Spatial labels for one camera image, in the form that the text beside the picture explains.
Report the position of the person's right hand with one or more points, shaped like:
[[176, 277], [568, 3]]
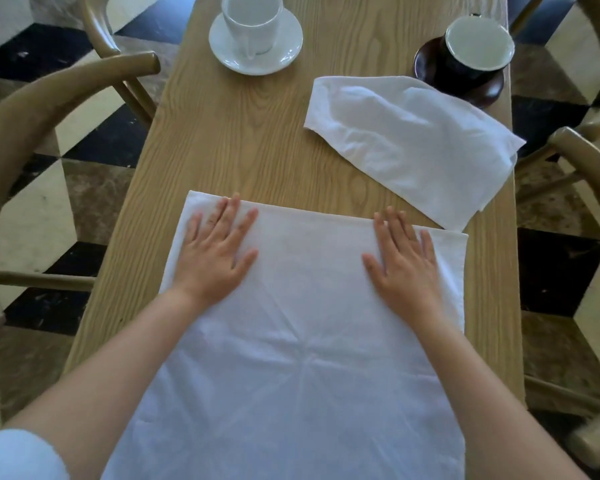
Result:
[[410, 279]]

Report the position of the person's left hand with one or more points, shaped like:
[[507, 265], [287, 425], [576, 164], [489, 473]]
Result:
[[207, 267]]

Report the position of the person's left little finger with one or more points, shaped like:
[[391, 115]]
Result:
[[193, 228]]

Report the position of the person's right little finger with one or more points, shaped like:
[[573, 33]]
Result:
[[428, 246]]

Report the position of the person's left thumb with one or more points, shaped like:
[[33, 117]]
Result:
[[244, 260]]

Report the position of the person's right thumb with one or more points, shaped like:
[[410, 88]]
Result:
[[373, 266]]

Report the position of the person's left middle finger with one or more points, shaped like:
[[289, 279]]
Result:
[[231, 215]]

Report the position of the person's right middle finger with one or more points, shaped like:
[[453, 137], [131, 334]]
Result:
[[399, 228]]

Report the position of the large white cloth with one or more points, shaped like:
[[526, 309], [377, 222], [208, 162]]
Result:
[[300, 354]]

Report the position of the person's right forearm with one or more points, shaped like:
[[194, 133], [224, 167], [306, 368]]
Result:
[[485, 404]]

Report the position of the person's left forearm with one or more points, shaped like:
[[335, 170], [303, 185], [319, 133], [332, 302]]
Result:
[[115, 384]]

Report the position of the crumpled white cloth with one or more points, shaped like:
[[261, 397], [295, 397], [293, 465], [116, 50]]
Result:
[[420, 139]]

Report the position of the dark brown saucer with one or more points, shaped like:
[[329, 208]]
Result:
[[425, 59]]

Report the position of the white saucer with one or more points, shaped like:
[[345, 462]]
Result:
[[285, 49]]

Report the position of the dark cup with white inside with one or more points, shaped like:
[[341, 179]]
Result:
[[475, 44]]

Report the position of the white sleeve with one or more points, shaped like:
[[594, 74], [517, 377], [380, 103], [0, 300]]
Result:
[[17, 457]]

